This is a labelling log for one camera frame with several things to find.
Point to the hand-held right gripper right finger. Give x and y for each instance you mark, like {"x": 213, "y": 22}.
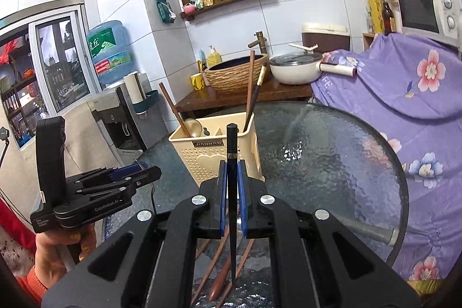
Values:
{"x": 244, "y": 201}

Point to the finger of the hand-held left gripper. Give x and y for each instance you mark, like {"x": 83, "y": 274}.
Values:
{"x": 122, "y": 173}
{"x": 140, "y": 178}

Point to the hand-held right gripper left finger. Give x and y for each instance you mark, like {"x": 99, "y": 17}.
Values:
{"x": 222, "y": 201}

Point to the beige plastic utensil holder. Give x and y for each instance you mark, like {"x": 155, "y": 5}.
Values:
{"x": 213, "y": 160}

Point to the black chopstick with gold band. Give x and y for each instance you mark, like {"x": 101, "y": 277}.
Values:
{"x": 260, "y": 88}
{"x": 231, "y": 149}

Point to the brown wooden chopstick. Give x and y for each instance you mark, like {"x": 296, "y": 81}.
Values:
{"x": 250, "y": 88}
{"x": 207, "y": 272}
{"x": 243, "y": 257}
{"x": 173, "y": 106}

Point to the person's left forearm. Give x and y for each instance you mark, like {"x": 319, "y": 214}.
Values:
{"x": 32, "y": 288}

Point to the person's left hand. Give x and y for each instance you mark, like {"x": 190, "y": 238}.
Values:
{"x": 54, "y": 254}

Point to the grey water dispenser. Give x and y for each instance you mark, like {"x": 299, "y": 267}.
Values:
{"x": 119, "y": 120}

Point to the red garment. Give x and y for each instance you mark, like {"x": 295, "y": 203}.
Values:
{"x": 14, "y": 216}

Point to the sliding glass window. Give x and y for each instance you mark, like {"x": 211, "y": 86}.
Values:
{"x": 61, "y": 59}

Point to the dark wooden side table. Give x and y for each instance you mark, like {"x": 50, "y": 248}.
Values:
{"x": 216, "y": 100}

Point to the yellow mug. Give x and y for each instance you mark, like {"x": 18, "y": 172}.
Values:
{"x": 197, "y": 81}

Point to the blue water jug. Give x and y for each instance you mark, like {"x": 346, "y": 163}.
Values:
{"x": 108, "y": 51}

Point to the woven pattern wash basin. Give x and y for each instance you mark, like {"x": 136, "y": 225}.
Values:
{"x": 231, "y": 77}

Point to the white pot with glass lid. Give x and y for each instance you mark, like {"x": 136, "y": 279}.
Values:
{"x": 294, "y": 71}

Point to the yellow soap pump bottle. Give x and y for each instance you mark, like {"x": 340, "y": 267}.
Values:
{"x": 214, "y": 57}

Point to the bronze faucet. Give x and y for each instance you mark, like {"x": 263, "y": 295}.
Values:
{"x": 260, "y": 41}

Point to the white lint roller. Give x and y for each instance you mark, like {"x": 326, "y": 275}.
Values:
{"x": 339, "y": 70}

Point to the white rice paddle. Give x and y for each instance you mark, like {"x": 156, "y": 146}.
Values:
{"x": 305, "y": 47}

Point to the green hanging packet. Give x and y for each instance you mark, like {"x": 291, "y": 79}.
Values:
{"x": 165, "y": 10}

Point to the pink small cup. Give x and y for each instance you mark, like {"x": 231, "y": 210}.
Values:
{"x": 189, "y": 9}

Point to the brown white rice cooker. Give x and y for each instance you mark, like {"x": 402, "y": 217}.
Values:
{"x": 325, "y": 37}

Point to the purple floral cloth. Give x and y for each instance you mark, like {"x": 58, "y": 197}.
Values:
{"x": 415, "y": 134}

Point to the small wooden box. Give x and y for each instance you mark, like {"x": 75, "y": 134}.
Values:
{"x": 368, "y": 41}

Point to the brown glass bottle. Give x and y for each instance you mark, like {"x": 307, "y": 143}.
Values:
{"x": 388, "y": 19}

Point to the yellow film roll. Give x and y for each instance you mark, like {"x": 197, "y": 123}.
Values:
{"x": 373, "y": 5}

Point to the white microwave oven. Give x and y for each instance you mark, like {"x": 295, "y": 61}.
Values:
{"x": 422, "y": 12}

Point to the teal wall holder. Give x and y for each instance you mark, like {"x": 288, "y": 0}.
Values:
{"x": 146, "y": 102}

